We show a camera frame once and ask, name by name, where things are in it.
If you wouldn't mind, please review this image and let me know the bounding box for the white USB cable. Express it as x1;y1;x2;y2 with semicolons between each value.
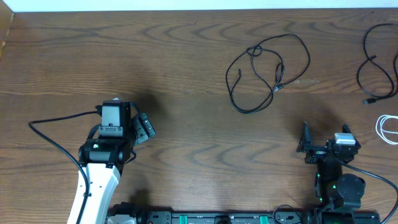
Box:
375;114;398;146

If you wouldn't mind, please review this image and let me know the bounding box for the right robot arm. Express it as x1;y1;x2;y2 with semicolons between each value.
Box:
297;123;366;223

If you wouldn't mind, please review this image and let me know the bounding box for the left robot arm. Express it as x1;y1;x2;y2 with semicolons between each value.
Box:
68;98;155;223

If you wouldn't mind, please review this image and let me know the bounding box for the right camera cable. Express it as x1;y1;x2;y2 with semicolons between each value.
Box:
341;161;398;224

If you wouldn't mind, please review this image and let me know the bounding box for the camera cable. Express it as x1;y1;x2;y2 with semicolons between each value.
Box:
341;161;398;224
27;111;100;224

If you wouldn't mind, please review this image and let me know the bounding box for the left camera cable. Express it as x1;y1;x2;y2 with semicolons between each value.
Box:
27;111;100;224

